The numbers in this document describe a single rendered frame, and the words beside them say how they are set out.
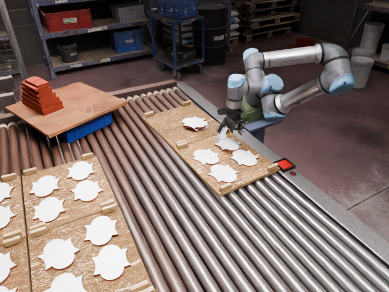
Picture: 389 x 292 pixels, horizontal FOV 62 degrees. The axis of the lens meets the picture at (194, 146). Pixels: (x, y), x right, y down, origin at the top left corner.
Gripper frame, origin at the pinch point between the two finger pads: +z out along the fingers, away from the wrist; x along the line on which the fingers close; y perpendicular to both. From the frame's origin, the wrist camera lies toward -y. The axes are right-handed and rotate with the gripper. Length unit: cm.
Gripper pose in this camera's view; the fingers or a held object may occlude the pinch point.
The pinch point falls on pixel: (228, 138)
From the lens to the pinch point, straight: 170.9
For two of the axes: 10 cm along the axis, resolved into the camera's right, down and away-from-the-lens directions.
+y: 5.1, 5.0, -7.0
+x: 8.6, -2.9, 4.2
